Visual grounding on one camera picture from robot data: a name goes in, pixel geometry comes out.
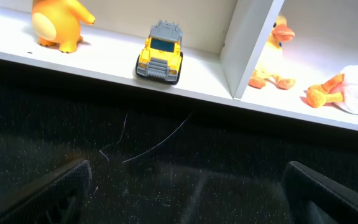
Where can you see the yellow rubber duck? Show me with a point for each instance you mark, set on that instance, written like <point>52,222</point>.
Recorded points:
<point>64,21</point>

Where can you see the white shelf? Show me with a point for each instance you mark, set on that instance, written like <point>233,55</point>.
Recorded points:
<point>104,56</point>

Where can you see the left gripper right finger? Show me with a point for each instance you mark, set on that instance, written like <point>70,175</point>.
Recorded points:
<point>322,202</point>

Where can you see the grey and yellow toy truck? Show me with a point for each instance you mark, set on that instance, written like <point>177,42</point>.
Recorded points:
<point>160,59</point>

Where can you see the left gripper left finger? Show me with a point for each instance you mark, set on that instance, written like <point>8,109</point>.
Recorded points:
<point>42,199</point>

